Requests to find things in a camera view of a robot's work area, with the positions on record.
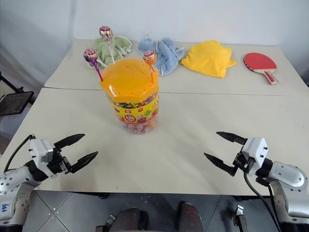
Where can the green towel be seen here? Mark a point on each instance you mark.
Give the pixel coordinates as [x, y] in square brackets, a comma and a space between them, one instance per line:
[108, 49]

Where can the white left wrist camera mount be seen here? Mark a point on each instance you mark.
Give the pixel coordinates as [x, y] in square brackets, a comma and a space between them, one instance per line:
[41, 151]

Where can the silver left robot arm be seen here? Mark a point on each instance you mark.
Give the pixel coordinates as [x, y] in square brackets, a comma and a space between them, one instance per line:
[13, 183]

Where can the blue towel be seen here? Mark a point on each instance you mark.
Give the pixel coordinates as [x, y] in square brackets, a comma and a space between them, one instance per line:
[160, 53]

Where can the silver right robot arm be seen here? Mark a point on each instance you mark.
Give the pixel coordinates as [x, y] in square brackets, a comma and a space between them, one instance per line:
[285, 186]

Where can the yellow cloth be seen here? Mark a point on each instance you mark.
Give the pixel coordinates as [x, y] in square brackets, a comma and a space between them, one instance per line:
[208, 58]

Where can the orange-lidded lollipop jar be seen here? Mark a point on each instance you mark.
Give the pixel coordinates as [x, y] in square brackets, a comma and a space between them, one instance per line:
[131, 95]

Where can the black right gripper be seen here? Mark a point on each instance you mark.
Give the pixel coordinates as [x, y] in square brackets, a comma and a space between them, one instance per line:
[242, 161]

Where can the dark rounded robot foot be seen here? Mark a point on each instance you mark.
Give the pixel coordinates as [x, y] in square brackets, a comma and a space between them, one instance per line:
[189, 216]

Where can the red table tennis paddle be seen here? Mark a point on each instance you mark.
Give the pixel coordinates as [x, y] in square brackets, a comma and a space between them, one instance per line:
[260, 63]

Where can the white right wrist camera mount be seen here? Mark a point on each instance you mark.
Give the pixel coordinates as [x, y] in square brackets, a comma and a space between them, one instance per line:
[255, 152]

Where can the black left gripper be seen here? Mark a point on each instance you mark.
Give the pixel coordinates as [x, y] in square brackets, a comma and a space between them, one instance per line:
[57, 163]

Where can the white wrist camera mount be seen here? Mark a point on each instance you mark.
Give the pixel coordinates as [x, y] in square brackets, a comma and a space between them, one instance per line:
[41, 151]
[255, 152]

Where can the lollipop with white stick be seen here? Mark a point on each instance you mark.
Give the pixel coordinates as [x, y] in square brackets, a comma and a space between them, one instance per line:
[107, 38]

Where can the orange lollipop with orange stick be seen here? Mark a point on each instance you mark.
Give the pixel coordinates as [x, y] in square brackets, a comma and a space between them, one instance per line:
[150, 60]

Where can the purple lollipop with pink stick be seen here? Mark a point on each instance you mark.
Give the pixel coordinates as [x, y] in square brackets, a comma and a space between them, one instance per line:
[92, 60]

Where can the black table leg clamp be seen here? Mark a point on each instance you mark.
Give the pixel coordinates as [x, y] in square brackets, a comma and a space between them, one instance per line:
[106, 223]
[239, 216]

